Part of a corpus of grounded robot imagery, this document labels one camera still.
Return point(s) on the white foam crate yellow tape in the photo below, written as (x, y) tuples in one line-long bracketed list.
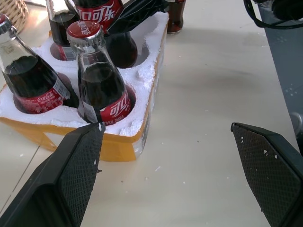
[(148, 78)]

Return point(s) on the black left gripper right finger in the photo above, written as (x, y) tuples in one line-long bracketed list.
[(267, 170)]

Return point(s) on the glass cola bottle red cap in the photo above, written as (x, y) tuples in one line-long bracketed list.
[(99, 89), (28, 80)]

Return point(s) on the woven wicker basket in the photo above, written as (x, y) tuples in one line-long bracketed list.
[(13, 13)]

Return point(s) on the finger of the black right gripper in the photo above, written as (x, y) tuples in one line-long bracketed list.
[(135, 17)]

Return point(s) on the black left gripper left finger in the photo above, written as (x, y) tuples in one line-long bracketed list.
[(71, 175)]

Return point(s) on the glass cola bottle red label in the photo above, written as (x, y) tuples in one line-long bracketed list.
[(59, 30), (95, 14), (175, 19)]

